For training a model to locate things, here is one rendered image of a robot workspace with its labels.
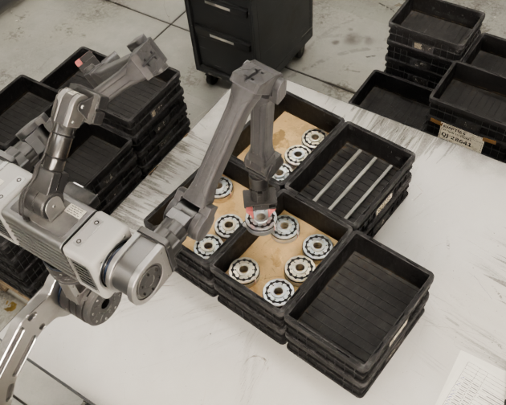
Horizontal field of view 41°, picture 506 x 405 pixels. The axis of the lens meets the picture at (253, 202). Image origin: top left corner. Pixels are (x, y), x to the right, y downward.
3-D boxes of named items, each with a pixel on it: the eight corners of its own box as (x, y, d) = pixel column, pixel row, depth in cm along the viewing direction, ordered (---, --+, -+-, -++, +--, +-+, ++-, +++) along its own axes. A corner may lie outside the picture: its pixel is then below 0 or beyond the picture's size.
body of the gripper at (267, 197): (242, 194, 208) (241, 177, 203) (275, 190, 209) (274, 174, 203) (244, 210, 204) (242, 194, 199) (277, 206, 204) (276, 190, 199)
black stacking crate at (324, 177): (352, 247, 229) (354, 228, 220) (283, 207, 242) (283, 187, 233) (413, 175, 247) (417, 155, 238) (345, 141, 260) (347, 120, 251)
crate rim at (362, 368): (365, 375, 191) (365, 371, 189) (281, 319, 204) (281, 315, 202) (435, 278, 209) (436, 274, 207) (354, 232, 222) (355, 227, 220)
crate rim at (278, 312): (281, 319, 204) (280, 315, 202) (207, 269, 217) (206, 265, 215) (354, 232, 222) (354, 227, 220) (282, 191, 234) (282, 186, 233)
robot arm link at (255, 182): (244, 173, 196) (260, 181, 194) (257, 158, 199) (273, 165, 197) (246, 189, 201) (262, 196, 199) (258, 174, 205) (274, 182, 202)
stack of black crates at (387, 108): (440, 126, 352) (446, 94, 334) (415, 164, 337) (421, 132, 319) (371, 100, 367) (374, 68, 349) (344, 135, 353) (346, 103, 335)
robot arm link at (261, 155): (237, 70, 158) (276, 90, 155) (250, 54, 160) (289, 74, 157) (239, 166, 195) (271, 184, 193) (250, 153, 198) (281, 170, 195)
